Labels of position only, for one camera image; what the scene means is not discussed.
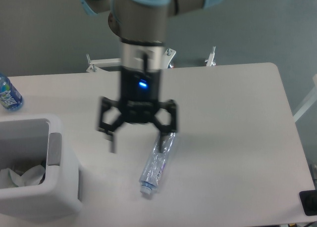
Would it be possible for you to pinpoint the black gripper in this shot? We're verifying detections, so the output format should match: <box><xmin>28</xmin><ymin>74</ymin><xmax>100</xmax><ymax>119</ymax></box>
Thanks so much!
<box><xmin>97</xmin><ymin>67</ymin><xmax>178</xmax><ymax>153</ymax></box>

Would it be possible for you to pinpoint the crushed clear plastic bottle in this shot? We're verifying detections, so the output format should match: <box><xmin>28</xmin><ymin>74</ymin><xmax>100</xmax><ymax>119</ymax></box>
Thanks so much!
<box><xmin>139</xmin><ymin>133</ymin><xmax>176</xmax><ymax>195</ymax></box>

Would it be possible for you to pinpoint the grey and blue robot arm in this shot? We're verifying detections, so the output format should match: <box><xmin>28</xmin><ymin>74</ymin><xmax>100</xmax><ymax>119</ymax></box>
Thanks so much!
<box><xmin>80</xmin><ymin>0</ymin><xmax>222</xmax><ymax>151</ymax></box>

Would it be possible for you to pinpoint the white trash can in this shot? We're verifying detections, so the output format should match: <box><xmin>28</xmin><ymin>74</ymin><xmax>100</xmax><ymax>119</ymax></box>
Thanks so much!
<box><xmin>0</xmin><ymin>114</ymin><xmax>82</xmax><ymax>220</ymax></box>

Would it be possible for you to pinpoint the blue labelled water bottle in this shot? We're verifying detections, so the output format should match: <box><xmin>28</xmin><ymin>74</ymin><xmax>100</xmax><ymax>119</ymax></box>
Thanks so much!
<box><xmin>0</xmin><ymin>74</ymin><xmax>24</xmax><ymax>111</ymax></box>

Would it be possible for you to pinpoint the black device at table edge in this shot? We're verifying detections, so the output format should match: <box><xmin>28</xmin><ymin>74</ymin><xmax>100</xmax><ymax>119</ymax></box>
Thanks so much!
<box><xmin>299</xmin><ymin>190</ymin><xmax>317</xmax><ymax>216</ymax></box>

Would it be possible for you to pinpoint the white clamp bracket with screw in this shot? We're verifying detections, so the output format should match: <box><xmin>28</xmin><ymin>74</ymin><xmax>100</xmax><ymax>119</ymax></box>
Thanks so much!
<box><xmin>205</xmin><ymin>46</ymin><xmax>216</xmax><ymax>66</ymax></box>

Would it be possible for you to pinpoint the white frame at right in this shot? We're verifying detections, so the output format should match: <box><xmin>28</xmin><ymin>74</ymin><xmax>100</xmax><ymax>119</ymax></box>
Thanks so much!
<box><xmin>293</xmin><ymin>74</ymin><xmax>317</xmax><ymax>123</ymax></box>

